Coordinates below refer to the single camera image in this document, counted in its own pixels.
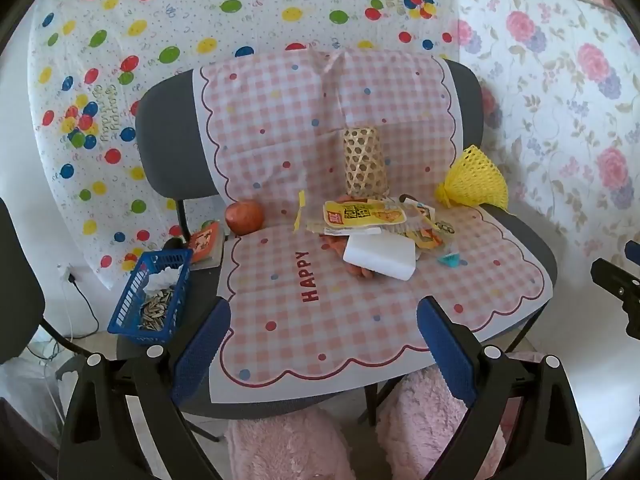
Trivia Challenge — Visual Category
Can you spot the grey office chair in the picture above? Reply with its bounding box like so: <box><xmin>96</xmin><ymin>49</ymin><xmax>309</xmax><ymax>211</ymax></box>
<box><xmin>116</xmin><ymin>57</ymin><xmax>558</xmax><ymax>441</ymax></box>

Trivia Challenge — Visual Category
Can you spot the yellow snack wrapper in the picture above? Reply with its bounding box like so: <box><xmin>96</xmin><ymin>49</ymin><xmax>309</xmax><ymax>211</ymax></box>
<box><xmin>322</xmin><ymin>199</ymin><xmax>407</xmax><ymax>233</ymax></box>

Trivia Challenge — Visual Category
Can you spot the balloon print sheet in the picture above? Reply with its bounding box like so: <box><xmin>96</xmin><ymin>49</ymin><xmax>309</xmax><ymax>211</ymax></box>
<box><xmin>27</xmin><ymin>0</ymin><xmax>461</xmax><ymax>291</ymax></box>

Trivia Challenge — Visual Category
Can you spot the yellow foam net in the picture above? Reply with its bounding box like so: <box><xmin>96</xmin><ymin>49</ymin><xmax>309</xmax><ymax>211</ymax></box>
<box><xmin>435</xmin><ymin>145</ymin><xmax>510</xmax><ymax>211</ymax></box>

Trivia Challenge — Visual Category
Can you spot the white plastic bag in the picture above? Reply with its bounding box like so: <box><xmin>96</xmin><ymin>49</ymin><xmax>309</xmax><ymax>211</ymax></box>
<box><xmin>0</xmin><ymin>359</ymin><xmax>62</xmax><ymax>443</ymax></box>

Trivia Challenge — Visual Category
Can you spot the person's left leg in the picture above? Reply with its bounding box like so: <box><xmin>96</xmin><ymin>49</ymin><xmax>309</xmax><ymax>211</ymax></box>
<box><xmin>227</xmin><ymin>405</ymin><xmax>356</xmax><ymax>480</ymax></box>

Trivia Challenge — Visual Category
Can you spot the white crumpled tissue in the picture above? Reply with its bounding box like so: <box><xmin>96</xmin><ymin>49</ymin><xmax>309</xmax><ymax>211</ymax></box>
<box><xmin>144</xmin><ymin>266</ymin><xmax>183</xmax><ymax>291</ymax></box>

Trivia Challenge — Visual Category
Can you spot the white foam block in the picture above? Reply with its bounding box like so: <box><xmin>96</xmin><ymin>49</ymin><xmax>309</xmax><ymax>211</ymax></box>
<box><xmin>342</xmin><ymin>232</ymin><xmax>417</xmax><ymax>281</ymax></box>

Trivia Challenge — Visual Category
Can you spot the floral print sheet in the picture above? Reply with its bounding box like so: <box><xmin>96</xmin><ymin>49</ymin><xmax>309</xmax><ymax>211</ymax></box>
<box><xmin>450</xmin><ymin>0</ymin><xmax>640</xmax><ymax>261</ymax></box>

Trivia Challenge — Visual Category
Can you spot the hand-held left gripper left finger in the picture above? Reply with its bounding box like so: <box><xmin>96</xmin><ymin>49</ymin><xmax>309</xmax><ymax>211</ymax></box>
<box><xmin>57</xmin><ymin>297</ymin><xmax>233</xmax><ymax>480</ymax></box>

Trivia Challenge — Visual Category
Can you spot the woven bamboo basket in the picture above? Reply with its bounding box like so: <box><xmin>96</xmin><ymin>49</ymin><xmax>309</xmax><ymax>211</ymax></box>
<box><xmin>342</xmin><ymin>127</ymin><xmax>389</xmax><ymax>199</ymax></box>

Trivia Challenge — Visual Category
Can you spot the blue plastic basket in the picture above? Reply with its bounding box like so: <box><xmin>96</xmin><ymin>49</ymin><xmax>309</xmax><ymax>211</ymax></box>
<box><xmin>107</xmin><ymin>249</ymin><xmax>193</xmax><ymax>347</ymax></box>

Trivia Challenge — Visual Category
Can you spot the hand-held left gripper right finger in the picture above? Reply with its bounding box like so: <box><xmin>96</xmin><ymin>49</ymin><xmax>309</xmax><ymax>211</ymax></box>
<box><xmin>416</xmin><ymin>296</ymin><xmax>587</xmax><ymax>480</ymax></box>

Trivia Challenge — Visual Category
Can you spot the pink checked cloth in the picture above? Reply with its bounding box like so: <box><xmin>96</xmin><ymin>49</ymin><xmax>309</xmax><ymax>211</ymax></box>
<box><xmin>192</xmin><ymin>50</ymin><xmax>553</xmax><ymax>403</ymax></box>

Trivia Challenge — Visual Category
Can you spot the pile of sunflower seed shells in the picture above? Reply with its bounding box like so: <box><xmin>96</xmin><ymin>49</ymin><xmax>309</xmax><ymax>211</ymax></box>
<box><xmin>139</xmin><ymin>285</ymin><xmax>176</xmax><ymax>333</ymax></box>

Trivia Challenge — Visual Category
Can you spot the yellow paper strip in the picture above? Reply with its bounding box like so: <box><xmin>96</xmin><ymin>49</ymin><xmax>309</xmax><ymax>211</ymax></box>
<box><xmin>292</xmin><ymin>190</ymin><xmax>307</xmax><ymax>233</ymax></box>

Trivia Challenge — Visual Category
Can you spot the black chair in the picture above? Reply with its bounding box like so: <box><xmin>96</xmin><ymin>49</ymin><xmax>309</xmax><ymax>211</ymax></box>
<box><xmin>0</xmin><ymin>197</ymin><xmax>68</xmax><ymax>367</ymax></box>

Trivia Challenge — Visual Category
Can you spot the black cable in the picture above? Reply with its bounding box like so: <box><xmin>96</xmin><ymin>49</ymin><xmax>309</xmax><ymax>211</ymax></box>
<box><xmin>69</xmin><ymin>274</ymin><xmax>101</xmax><ymax>337</ymax></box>

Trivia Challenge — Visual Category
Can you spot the red apple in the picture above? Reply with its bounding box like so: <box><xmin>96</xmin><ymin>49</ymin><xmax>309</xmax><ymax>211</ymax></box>
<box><xmin>225</xmin><ymin>200</ymin><xmax>265</xmax><ymax>235</ymax></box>

